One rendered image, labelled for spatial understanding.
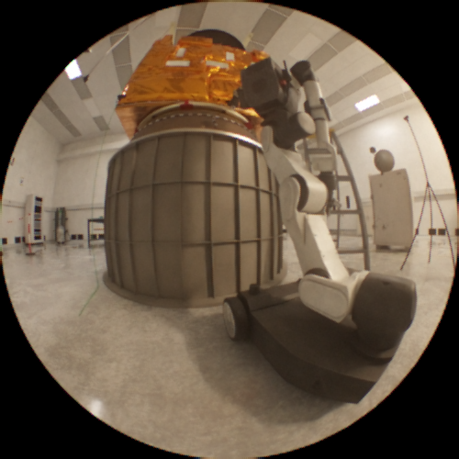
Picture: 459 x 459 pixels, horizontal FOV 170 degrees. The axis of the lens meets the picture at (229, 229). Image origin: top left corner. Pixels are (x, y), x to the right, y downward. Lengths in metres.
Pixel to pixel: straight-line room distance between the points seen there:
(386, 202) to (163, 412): 3.70
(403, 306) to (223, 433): 0.50
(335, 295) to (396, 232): 3.09
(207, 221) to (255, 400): 0.92
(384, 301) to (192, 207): 0.98
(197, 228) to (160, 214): 0.26
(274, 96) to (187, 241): 0.92
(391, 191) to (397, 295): 3.17
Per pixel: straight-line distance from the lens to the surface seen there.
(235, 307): 0.61
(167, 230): 0.98
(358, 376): 0.43
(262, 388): 0.57
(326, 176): 0.73
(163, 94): 1.87
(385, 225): 3.52
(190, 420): 0.52
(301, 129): 0.67
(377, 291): 0.44
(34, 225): 7.95
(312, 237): 0.54
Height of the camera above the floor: 0.49
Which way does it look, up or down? 1 degrees down
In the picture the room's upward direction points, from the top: 1 degrees counter-clockwise
